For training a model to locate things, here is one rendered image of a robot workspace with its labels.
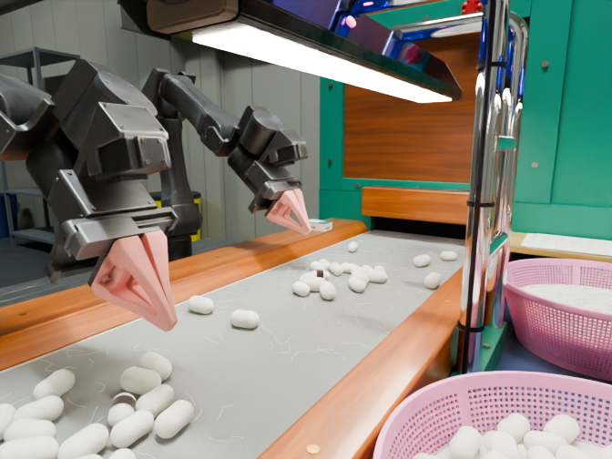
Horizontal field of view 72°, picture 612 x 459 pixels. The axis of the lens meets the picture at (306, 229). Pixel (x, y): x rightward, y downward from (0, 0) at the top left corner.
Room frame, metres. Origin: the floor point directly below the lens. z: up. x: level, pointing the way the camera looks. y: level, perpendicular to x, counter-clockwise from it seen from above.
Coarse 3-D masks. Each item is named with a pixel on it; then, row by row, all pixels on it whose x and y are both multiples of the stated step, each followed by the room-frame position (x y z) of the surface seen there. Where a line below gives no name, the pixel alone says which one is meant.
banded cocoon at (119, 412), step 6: (132, 396) 0.31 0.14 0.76; (114, 408) 0.29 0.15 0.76; (120, 408) 0.29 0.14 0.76; (126, 408) 0.29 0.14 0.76; (132, 408) 0.30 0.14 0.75; (108, 414) 0.29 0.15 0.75; (114, 414) 0.29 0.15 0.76; (120, 414) 0.29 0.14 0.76; (126, 414) 0.29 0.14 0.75; (108, 420) 0.29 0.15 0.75; (114, 420) 0.28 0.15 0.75; (120, 420) 0.28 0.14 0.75
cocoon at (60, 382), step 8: (56, 376) 0.33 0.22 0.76; (64, 376) 0.34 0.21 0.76; (72, 376) 0.34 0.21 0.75; (40, 384) 0.32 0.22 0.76; (48, 384) 0.32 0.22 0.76; (56, 384) 0.32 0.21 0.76; (64, 384) 0.33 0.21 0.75; (72, 384) 0.34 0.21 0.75; (40, 392) 0.32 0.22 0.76; (48, 392) 0.32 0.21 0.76; (56, 392) 0.32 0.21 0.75; (64, 392) 0.33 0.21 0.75
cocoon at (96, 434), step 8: (96, 424) 0.27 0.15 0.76; (80, 432) 0.26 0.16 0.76; (88, 432) 0.26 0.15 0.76; (96, 432) 0.26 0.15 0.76; (104, 432) 0.27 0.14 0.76; (72, 440) 0.25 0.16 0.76; (80, 440) 0.25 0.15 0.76; (88, 440) 0.26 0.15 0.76; (96, 440) 0.26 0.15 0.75; (104, 440) 0.26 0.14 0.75; (64, 448) 0.25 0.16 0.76; (72, 448) 0.25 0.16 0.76; (80, 448) 0.25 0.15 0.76; (88, 448) 0.25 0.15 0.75; (96, 448) 0.26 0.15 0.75; (64, 456) 0.24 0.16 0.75; (72, 456) 0.25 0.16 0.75
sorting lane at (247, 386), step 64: (320, 256) 0.82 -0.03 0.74; (384, 256) 0.82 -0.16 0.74; (192, 320) 0.50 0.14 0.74; (320, 320) 0.50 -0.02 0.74; (384, 320) 0.50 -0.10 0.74; (0, 384) 0.35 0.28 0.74; (192, 384) 0.35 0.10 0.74; (256, 384) 0.35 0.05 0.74; (320, 384) 0.35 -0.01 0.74; (128, 448) 0.27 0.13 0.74; (192, 448) 0.27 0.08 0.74; (256, 448) 0.27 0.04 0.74
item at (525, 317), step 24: (528, 264) 0.68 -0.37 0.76; (552, 264) 0.68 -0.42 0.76; (576, 264) 0.68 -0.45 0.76; (600, 264) 0.66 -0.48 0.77; (600, 288) 0.65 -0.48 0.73; (528, 312) 0.53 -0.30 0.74; (552, 312) 0.49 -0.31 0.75; (576, 312) 0.47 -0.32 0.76; (600, 312) 0.45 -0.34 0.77; (528, 336) 0.54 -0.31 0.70; (552, 336) 0.50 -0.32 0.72; (576, 336) 0.48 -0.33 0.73; (600, 336) 0.46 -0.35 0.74; (552, 360) 0.51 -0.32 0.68; (576, 360) 0.48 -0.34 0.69; (600, 360) 0.47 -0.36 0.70
